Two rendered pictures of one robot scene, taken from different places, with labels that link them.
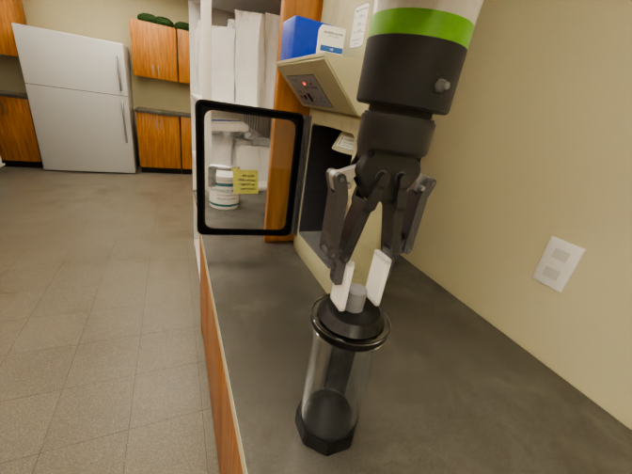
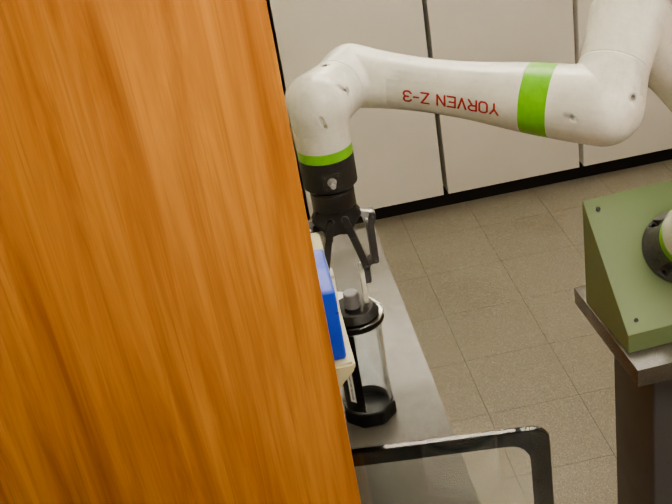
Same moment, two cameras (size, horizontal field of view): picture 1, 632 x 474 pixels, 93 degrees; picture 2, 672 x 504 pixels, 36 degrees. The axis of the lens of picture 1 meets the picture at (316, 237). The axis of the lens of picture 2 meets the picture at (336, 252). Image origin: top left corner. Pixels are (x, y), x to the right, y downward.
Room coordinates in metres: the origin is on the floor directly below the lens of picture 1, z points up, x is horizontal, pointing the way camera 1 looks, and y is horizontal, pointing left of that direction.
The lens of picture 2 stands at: (1.78, 0.56, 2.17)
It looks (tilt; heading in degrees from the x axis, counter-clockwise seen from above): 29 degrees down; 204
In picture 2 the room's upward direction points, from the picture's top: 10 degrees counter-clockwise
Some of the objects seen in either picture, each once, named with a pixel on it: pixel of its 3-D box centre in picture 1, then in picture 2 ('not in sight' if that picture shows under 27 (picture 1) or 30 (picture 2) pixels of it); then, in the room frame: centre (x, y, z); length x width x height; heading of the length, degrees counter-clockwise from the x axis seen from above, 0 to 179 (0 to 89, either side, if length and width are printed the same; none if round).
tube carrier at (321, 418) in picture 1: (337, 371); (361, 360); (0.34, -0.06, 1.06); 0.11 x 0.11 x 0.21
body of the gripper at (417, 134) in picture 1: (388, 158); (335, 209); (0.33, -0.06, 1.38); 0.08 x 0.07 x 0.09; 116
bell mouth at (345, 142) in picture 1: (365, 142); not in sight; (0.86, -0.09, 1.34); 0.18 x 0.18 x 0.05
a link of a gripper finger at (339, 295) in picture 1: (341, 281); (363, 282); (0.32, -0.04, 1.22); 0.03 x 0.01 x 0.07; 26
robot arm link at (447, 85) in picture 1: (403, 82); (328, 171); (0.34, -0.06, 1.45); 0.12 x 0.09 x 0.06; 26
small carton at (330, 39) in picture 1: (329, 45); not in sight; (0.76, 0.03, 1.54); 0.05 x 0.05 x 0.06; 12
